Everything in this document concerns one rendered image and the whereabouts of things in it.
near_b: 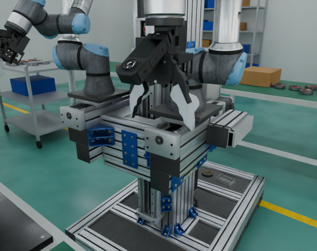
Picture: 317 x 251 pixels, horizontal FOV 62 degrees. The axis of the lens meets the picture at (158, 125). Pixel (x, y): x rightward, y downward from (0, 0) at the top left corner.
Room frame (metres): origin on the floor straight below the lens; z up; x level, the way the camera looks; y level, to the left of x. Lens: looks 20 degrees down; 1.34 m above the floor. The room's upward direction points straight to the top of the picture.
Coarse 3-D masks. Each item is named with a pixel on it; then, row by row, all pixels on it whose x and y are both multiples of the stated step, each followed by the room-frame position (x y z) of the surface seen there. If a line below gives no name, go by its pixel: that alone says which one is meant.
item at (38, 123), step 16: (32, 64) 3.24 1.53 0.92; (48, 64) 3.38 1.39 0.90; (16, 80) 3.29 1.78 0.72; (32, 80) 3.29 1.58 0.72; (48, 80) 3.40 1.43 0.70; (0, 96) 3.35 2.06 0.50; (16, 96) 3.17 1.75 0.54; (32, 96) 2.82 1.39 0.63; (48, 96) 3.17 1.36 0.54; (64, 96) 3.17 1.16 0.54; (32, 112) 2.80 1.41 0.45; (48, 112) 3.65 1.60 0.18; (32, 128) 2.99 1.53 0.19; (48, 128) 2.99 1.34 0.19
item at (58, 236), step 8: (0, 184) 0.90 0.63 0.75; (8, 192) 0.85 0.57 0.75; (16, 200) 0.80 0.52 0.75; (24, 208) 0.75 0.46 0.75; (32, 208) 0.75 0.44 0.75; (32, 216) 0.71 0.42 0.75; (40, 216) 0.71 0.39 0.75; (40, 224) 0.67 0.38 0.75; (48, 224) 0.67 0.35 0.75; (48, 232) 0.64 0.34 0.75; (56, 232) 0.64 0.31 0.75; (56, 240) 0.61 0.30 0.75; (64, 240) 0.61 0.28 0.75; (72, 240) 0.61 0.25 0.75; (48, 248) 0.58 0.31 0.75; (80, 248) 0.58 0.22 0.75
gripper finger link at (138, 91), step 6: (144, 84) 0.51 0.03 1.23; (132, 90) 0.52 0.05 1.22; (138, 90) 0.51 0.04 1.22; (144, 90) 0.51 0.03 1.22; (150, 90) 0.56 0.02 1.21; (132, 96) 0.52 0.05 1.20; (138, 96) 0.51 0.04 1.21; (144, 96) 0.56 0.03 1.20; (132, 102) 0.52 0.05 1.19; (138, 102) 0.52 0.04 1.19; (132, 108) 0.52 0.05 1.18; (132, 114) 0.53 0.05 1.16
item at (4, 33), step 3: (0, 30) 0.94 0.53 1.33; (3, 30) 0.95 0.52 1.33; (6, 30) 0.95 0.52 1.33; (9, 30) 0.96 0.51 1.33; (0, 33) 0.94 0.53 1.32; (3, 33) 0.94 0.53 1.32; (6, 33) 0.95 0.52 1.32; (9, 33) 0.96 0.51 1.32; (0, 36) 0.94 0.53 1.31; (3, 36) 0.94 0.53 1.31; (6, 36) 0.95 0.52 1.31; (9, 36) 0.96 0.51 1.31
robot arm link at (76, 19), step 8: (72, 0) 1.16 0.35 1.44; (80, 0) 1.15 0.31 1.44; (88, 0) 1.18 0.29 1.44; (72, 8) 1.11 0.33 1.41; (80, 8) 1.12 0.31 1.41; (88, 8) 1.17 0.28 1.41; (64, 16) 1.08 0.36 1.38; (72, 16) 1.08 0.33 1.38; (80, 16) 1.07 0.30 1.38; (88, 16) 1.11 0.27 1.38; (64, 24) 1.07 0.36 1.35; (72, 24) 1.07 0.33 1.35; (80, 24) 1.06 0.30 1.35; (88, 24) 1.11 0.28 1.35; (64, 32) 1.09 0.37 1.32; (72, 32) 1.09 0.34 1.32; (80, 32) 1.08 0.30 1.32
